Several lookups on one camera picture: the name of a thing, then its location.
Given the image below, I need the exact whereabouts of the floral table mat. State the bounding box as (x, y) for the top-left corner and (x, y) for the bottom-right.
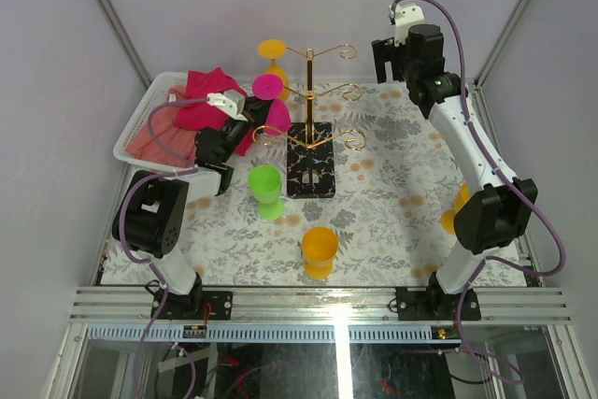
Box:
(100, 81), (532, 288)

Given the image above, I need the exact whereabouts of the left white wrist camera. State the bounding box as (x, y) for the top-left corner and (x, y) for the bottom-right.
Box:
(207, 90), (248, 121)

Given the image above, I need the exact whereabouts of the white plastic basket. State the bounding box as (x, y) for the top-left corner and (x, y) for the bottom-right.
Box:
(113, 72), (189, 172)

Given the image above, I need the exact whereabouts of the green wine glass centre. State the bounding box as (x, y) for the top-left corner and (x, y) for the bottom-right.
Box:
(248, 164), (284, 221)

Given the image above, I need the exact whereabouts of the aluminium mounting rail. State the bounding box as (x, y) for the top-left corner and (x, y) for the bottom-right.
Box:
(69, 286), (573, 325)

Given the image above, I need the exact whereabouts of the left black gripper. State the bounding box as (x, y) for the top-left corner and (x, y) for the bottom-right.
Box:
(219, 91), (272, 164)

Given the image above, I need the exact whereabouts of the gold wine glass rack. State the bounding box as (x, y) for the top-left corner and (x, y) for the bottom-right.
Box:
(251, 43), (368, 200)

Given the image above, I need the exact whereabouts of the orange wine glass front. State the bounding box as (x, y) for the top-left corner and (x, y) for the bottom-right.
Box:
(301, 226), (338, 280)

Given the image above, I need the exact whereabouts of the orange wine glass right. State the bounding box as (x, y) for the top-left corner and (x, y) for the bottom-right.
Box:
(441, 183), (470, 235)

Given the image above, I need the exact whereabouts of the magenta plastic wine glass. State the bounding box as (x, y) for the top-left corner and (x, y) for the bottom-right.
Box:
(251, 73), (291, 136)

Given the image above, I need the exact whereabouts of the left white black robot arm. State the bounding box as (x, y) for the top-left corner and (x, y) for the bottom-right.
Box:
(111, 91), (273, 321)

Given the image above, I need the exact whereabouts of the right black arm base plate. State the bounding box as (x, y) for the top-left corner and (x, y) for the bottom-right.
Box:
(395, 287), (481, 321)

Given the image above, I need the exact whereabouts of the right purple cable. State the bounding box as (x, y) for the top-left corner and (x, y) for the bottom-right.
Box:
(392, 0), (569, 389)

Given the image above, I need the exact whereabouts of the orange plastic wine glass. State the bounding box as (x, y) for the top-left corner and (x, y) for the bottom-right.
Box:
(257, 39), (290, 102)

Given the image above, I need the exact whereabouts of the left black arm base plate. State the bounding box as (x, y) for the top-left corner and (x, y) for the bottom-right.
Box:
(151, 289), (234, 322)

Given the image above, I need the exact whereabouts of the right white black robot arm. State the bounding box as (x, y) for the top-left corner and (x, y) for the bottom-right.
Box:
(372, 24), (537, 321)

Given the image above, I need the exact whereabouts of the magenta cloth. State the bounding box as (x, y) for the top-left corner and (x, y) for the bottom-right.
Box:
(175, 67), (248, 135)

